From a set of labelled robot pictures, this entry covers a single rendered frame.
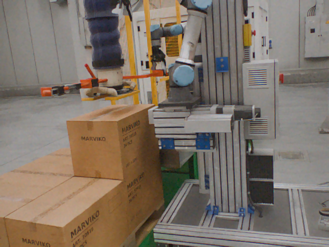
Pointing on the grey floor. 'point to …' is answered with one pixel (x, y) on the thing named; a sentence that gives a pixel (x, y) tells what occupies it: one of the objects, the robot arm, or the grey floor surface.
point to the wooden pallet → (145, 226)
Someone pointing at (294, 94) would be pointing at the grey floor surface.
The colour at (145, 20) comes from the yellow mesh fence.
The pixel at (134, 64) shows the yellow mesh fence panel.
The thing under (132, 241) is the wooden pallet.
